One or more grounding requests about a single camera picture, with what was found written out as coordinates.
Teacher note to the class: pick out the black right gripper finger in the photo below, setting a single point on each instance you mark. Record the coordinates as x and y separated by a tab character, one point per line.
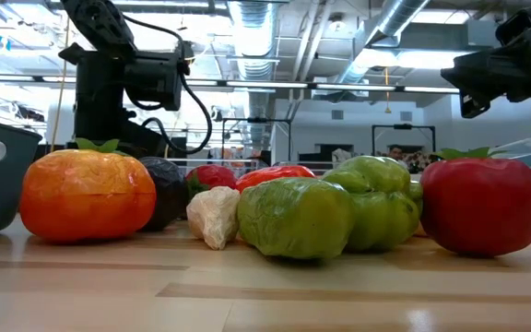
491	74
470	105

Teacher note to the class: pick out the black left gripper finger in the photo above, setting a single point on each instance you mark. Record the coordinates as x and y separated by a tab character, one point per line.
145	143

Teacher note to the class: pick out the dark purple round vegetable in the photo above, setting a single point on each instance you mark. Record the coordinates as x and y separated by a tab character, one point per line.
168	193

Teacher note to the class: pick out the orange tomato with green stem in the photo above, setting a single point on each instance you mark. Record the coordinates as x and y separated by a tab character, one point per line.
86	198

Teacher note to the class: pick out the white garlic bulb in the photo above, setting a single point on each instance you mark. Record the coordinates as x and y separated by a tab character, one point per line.
212	216

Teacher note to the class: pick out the green chayote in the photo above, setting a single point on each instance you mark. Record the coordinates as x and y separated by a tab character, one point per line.
371	173

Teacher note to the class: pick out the bright red orange tomato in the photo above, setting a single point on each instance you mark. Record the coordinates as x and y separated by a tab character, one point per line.
270	174

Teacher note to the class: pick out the light green cucumber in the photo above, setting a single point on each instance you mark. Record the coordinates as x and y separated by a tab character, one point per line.
293	216

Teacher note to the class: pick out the floral patterned cushion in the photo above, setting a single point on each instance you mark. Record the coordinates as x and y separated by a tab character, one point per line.
420	162

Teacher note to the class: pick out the person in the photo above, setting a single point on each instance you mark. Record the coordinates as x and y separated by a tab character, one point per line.
395	153

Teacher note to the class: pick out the long ceiling light strip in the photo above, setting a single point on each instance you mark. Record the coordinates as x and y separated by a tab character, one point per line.
265	85

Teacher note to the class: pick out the white draped cloth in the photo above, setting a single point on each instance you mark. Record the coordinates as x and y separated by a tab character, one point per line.
341	155

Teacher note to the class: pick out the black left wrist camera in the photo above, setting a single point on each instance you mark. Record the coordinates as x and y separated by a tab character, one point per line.
152	80

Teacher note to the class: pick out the black metal stand frame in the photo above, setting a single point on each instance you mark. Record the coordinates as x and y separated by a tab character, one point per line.
404	126

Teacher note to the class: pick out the silver smooth ventilation duct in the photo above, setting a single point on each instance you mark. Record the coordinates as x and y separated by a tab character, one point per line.
399	18

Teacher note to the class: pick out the silver ribbed ventilation duct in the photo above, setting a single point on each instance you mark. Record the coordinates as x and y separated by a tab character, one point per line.
254	37

